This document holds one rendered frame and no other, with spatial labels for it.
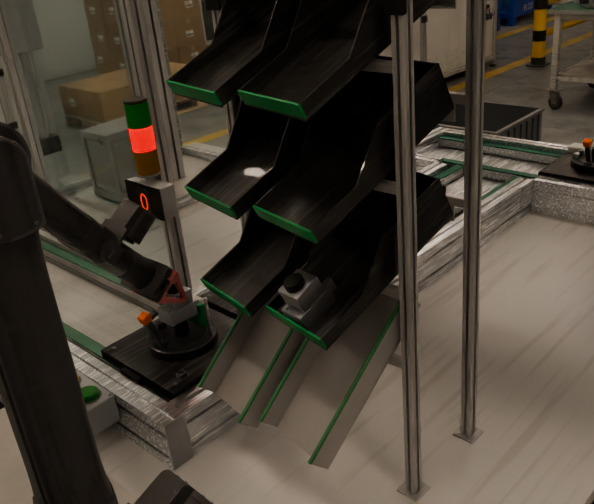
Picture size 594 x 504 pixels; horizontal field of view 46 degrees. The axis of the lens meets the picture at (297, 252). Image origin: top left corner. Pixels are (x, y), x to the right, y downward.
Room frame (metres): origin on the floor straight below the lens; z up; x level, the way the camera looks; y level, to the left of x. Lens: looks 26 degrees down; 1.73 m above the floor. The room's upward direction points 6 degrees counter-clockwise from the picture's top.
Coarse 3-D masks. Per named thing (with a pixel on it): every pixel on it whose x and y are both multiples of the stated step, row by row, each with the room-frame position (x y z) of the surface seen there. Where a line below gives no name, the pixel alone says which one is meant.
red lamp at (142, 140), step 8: (128, 128) 1.42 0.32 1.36; (144, 128) 1.41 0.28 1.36; (152, 128) 1.42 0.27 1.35; (136, 136) 1.40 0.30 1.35; (144, 136) 1.40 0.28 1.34; (152, 136) 1.42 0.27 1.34; (136, 144) 1.40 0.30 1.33; (144, 144) 1.40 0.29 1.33; (152, 144) 1.41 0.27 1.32; (136, 152) 1.40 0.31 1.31; (144, 152) 1.40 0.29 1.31
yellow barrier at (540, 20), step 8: (536, 0) 7.51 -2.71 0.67; (544, 0) 7.47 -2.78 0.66; (552, 0) 7.63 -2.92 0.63; (560, 0) 7.79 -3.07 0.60; (536, 8) 7.51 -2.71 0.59; (544, 8) 7.48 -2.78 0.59; (536, 16) 7.51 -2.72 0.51; (544, 16) 7.48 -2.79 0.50; (536, 24) 7.50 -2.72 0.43; (544, 24) 7.49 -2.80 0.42; (568, 24) 7.92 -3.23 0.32; (576, 24) 8.06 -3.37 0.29; (536, 32) 7.50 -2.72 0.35; (544, 32) 7.48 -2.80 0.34; (552, 32) 7.67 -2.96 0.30; (536, 40) 7.49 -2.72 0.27; (544, 40) 7.48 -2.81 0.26; (536, 48) 7.49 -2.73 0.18; (544, 48) 7.50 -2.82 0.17; (536, 56) 7.49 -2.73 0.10; (544, 56) 7.52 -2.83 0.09; (528, 64) 7.55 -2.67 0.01; (536, 64) 7.48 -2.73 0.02; (544, 64) 7.48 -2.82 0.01
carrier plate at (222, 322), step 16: (224, 320) 1.27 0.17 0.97; (128, 336) 1.25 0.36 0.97; (144, 336) 1.24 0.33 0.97; (224, 336) 1.21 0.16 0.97; (112, 352) 1.19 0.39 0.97; (128, 352) 1.19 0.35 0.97; (144, 352) 1.18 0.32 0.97; (208, 352) 1.16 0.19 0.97; (128, 368) 1.14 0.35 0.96; (144, 368) 1.13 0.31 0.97; (160, 368) 1.12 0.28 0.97; (176, 368) 1.11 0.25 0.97; (192, 368) 1.11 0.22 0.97; (160, 384) 1.07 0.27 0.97; (176, 384) 1.06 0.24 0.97; (192, 384) 1.07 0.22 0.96
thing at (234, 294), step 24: (240, 240) 1.06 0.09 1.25; (264, 240) 1.06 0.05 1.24; (288, 240) 1.04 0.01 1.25; (216, 264) 1.03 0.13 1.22; (240, 264) 1.03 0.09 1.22; (264, 264) 1.01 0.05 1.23; (288, 264) 0.95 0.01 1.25; (216, 288) 0.97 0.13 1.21; (240, 288) 0.98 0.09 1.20; (264, 288) 0.93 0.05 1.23
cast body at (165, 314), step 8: (176, 288) 1.20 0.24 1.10; (184, 288) 1.21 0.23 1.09; (168, 296) 1.19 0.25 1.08; (176, 296) 1.19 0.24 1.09; (168, 304) 1.19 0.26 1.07; (176, 304) 1.18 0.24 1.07; (184, 304) 1.20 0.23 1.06; (192, 304) 1.21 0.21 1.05; (160, 312) 1.19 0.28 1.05; (168, 312) 1.18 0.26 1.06; (176, 312) 1.18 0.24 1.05; (184, 312) 1.19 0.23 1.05; (192, 312) 1.21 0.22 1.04; (160, 320) 1.20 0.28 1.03; (168, 320) 1.18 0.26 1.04; (176, 320) 1.18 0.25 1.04; (184, 320) 1.19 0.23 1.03
